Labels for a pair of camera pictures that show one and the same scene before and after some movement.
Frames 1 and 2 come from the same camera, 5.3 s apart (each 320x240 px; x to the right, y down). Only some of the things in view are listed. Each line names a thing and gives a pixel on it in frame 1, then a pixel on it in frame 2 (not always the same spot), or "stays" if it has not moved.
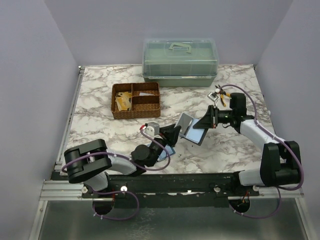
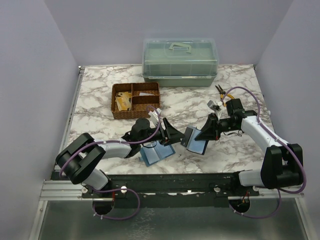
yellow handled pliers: [220, 90] stays
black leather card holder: [195, 135] -> [198, 147]
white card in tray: [145, 94] stays
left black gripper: [170, 134] -> [170, 135]
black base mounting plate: [174, 190] stays
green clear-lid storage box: [180, 62] stays
